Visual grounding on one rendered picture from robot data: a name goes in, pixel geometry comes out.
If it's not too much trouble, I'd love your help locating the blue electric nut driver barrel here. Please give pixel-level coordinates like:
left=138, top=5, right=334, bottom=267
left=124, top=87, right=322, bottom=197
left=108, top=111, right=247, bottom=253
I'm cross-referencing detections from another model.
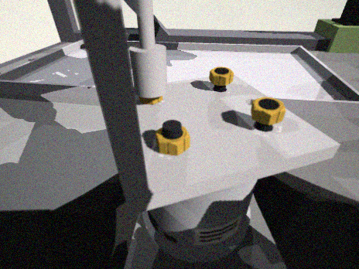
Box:
left=129, top=0, right=167, bottom=98

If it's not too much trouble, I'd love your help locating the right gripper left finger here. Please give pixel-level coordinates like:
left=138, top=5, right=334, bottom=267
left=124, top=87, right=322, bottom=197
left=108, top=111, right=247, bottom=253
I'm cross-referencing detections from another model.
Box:
left=0, top=173, right=138, bottom=269

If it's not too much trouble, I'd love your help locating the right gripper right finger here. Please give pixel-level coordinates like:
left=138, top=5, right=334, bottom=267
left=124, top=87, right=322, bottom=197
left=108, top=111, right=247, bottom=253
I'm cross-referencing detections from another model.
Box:
left=254, top=172, right=359, bottom=269

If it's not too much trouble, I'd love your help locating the white shallow rectangular tray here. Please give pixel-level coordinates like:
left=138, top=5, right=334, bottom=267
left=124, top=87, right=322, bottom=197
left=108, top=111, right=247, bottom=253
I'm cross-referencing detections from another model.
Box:
left=0, top=40, right=359, bottom=118

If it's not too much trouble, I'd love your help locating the yellow hex nut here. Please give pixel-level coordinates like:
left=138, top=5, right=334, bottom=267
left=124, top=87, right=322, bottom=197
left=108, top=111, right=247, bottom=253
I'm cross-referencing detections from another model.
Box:
left=156, top=126, right=190, bottom=155
left=139, top=96, right=162, bottom=104
left=209, top=66, right=234, bottom=86
left=251, top=97, right=285, bottom=125

